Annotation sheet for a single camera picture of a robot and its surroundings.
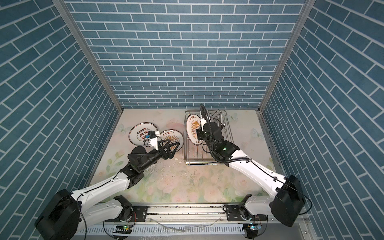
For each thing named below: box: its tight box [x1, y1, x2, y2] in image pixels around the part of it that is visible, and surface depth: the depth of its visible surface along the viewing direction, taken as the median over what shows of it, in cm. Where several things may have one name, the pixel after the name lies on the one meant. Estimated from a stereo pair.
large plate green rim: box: [128, 122, 158, 147], surface depth 107 cm
